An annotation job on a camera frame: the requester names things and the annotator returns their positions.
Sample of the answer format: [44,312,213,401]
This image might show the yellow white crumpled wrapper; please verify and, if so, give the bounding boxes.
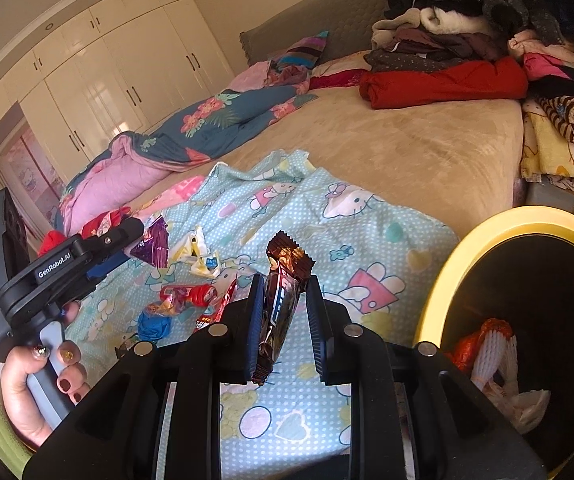
[168,226,222,280]

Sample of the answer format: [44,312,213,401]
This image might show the brown chocolate bar wrapper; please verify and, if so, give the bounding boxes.
[251,231,315,385]

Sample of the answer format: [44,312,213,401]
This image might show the green left sleeve forearm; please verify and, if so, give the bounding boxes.
[0,390,34,479]

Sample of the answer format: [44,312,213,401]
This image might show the white built-in wardrobe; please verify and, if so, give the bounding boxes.
[0,0,234,180]

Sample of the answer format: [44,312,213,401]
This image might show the red garment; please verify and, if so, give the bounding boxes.
[37,206,130,257]

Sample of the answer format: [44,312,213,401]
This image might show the beige bed sheet mattress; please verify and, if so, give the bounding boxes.
[126,84,526,241]

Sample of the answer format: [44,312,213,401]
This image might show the yellow rimmed black trash bin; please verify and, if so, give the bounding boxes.
[415,206,574,479]

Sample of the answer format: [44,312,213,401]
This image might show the red candy wrapper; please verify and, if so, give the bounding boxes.
[150,278,237,332]

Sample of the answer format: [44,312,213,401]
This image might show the blue floral pink quilt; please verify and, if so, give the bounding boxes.
[55,82,317,234]

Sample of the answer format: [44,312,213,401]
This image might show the yellow cartoon blanket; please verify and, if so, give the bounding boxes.
[520,100,574,182]

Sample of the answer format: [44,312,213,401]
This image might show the striped colourful pillow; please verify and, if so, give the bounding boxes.
[270,30,329,70]

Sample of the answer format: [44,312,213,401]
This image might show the light blue Hello Kitty blanket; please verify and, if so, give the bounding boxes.
[66,151,457,479]

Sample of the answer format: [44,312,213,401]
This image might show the pink cartoon blanket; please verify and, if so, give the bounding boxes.
[132,176,206,220]

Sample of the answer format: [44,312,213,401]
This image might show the left hand painted nails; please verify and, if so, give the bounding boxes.
[0,301,92,449]

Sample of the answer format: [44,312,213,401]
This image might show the grey padded headboard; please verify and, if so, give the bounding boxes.
[239,0,388,65]

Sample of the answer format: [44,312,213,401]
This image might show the orange red plastic bag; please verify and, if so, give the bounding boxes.
[446,318,514,375]

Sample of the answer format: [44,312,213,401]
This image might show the pile of dark clothes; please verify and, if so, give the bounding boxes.
[368,0,574,74]

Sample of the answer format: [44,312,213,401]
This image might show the red folded jacket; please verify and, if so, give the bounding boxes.
[360,56,529,110]

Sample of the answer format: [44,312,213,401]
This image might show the blue foil ball wrapper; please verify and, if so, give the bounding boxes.
[137,311,172,342]

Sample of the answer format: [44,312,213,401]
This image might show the purple foil wrapper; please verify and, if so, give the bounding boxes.
[128,216,168,269]

